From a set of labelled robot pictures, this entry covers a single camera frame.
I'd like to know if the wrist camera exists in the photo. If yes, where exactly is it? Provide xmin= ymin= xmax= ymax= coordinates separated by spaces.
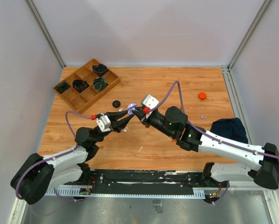
xmin=141 ymin=94 xmax=159 ymax=109
xmin=96 ymin=114 xmax=111 ymax=132

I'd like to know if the orange charging case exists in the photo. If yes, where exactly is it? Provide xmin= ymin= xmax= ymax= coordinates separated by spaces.
xmin=198 ymin=92 xmax=207 ymax=100

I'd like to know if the black rolled item top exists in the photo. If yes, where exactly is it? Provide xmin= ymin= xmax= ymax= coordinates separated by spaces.
xmin=92 ymin=63 xmax=109 ymax=77

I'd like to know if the purple earbud charging case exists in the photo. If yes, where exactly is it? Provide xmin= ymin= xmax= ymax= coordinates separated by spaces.
xmin=127 ymin=103 xmax=137 ymax=115

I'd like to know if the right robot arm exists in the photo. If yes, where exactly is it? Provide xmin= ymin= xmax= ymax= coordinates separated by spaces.
xmin=133 ymin=106 xmax=279 ymax=190

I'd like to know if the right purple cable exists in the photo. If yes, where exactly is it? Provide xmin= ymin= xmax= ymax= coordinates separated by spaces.
xmin=143 ymin=80 xmax=279 ymax=172

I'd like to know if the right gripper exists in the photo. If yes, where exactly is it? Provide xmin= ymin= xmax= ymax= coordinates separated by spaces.
xmin=132 ymin=106 xmax=176 ymax=139

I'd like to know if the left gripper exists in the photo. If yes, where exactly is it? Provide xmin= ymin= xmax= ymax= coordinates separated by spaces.
xmin=92 ymin=110 xmax=134 ymax=144

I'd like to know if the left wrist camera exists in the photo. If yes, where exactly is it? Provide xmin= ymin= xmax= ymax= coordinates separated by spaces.
xmin=96 ymin=114 xmax=111 ymax=132

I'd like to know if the dark blue cloth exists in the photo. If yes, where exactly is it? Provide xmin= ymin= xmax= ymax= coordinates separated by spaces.
xmin=210 ymin=118 xmax=248 ymax=144

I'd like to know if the black green rolled item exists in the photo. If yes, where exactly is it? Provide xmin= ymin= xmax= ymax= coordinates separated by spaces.
xmin=55 ymin=80 xmax=70 ymax=94

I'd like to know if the black yellow rolled item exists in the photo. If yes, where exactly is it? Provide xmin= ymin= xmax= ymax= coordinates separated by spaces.
xmin=92 ymin=77 xmax=107 ymax=92

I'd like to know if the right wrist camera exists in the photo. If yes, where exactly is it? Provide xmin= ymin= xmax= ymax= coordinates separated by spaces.
xmin=141 ymin=94 xmax=159 ymax=109

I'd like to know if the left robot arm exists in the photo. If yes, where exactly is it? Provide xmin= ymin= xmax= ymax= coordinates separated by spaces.
xmin=10 ymin=110 xmax=134 ymax=205

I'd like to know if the black red rolled item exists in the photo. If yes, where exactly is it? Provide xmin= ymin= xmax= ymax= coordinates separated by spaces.
xmin=72 ymin=79 xmax=89 ymax=93

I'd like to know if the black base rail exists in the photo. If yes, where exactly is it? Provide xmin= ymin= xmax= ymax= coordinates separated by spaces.
xmin=65 ymin=169 xmax=227 ymax=197

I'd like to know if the black charging case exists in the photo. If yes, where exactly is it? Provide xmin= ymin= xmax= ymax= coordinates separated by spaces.
xmin=112 ymin=100 xmax=121 ymax=108

